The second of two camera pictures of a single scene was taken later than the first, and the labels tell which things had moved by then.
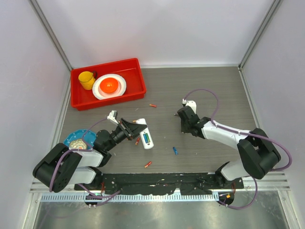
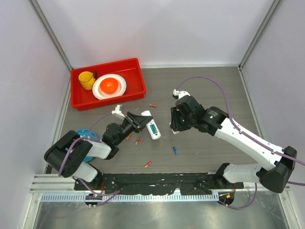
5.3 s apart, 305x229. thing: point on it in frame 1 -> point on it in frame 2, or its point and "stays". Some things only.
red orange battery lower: [147, 164] stays
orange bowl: [108, 85] stays
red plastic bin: [130, 69] stays
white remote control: [145, 135] -> [153, 132]
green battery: [147, 138] -> [155, 129]
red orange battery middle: [138, 140] stays
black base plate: [164, 184] stays
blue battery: [146, 138] -> [152, 129]
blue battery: [175, 150] stays
